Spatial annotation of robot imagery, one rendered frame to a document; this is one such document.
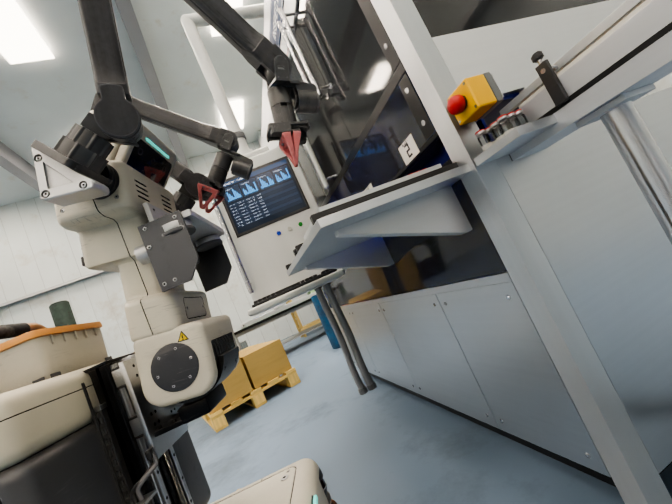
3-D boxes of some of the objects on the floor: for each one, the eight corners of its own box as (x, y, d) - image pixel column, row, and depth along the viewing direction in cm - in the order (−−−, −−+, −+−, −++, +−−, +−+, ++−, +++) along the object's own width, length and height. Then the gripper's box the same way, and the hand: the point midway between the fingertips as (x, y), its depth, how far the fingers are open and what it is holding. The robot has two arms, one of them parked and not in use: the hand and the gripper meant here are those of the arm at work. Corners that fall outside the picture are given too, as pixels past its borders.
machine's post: (648, 500, 74) (289, -199, 95) (680, 515, 69) (291, -232, 90) (631, 517, 72) (268, -200, 94) (663, 534, 67) (269, -234, 88)
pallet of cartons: (272, 374, 451) (250, 319, 459) (303, 382, 328) (271, 307, 336) (199, 414, 404) (176, 352, 412) (203, 440, 281) (169, 351, 290)
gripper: (299, 116, 86) (313, 170, 84) (261, 119, 83) (274, 174, 81) (304, 99, 80) (319, 157, 78) (262, 101, 77) (277, 161, 74)
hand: (295, 163), depth 79 cm, fingers closed
